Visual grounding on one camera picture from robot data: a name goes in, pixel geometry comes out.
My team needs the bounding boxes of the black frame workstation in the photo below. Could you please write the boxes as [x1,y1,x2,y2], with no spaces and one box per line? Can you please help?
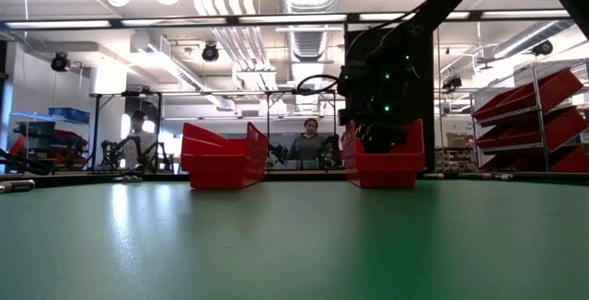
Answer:
[89,88,176,172]
[264,88,340,172]

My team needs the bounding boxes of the green table mat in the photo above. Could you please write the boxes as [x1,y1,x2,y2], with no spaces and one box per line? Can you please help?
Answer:
[0,178,589,300]

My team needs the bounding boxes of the cardboard box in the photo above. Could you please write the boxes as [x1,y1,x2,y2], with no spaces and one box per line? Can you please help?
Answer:
[444,132,469,149]

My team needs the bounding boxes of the person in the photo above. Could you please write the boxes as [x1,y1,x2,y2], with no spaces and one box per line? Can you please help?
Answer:
[287,118,333,170]
[122,110,160,170]

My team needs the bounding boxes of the wire shelf rack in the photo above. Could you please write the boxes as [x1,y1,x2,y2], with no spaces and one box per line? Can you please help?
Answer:
[468,63,589,175]

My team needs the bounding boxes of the black right camera cable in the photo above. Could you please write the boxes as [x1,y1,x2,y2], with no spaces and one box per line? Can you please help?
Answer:
[296,73,344,98]

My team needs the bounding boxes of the black aluminium table frame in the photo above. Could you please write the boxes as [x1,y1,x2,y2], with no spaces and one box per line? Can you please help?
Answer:
[0,169,589,189]

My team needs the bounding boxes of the tall black cabinet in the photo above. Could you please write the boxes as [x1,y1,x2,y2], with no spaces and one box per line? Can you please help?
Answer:
[344,26,436,172]

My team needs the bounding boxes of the blue storage bin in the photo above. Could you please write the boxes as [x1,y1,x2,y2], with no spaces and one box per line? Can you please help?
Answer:
[48,106,92,124]

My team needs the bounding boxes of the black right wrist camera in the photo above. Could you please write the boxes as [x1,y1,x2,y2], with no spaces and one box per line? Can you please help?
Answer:
[338,62,369,104]

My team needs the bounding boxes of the silver round ventilation duct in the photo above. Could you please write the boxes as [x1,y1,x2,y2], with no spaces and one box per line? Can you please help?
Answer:
[280,0,342,62]
[491,18,576,60]

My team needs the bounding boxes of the red and black cart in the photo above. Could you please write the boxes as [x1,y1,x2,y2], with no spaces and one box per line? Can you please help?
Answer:
[11,120,89,167]

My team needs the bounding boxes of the black slanted bar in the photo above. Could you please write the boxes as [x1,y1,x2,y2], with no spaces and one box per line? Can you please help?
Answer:
[0,147,52,176]

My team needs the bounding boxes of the ceiling light strip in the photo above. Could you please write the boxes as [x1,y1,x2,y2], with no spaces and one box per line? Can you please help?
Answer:
[237,13,348,25]
[481,9,572,19]
[4,19,112,30]
[358,12,470,21]

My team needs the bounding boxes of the white rectangular ceiling duct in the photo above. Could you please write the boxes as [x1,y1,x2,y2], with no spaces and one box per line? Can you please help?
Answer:
[131,32,236,110]

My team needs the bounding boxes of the red shelf bin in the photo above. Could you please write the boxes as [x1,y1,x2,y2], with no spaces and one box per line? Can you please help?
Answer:
[472,67,584,124]
[478,145,589,175]
[475,105,589,152]

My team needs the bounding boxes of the black ceiling camera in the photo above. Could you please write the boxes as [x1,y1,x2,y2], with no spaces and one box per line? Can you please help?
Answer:
[201,41,221,63]
[443,74,464,92]
[50,51,72,74]
[531,40,555,57]

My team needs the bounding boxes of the red plastic bin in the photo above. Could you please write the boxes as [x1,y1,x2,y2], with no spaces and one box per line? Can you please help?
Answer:
[180,121,270,190]
[342,118,426,190]

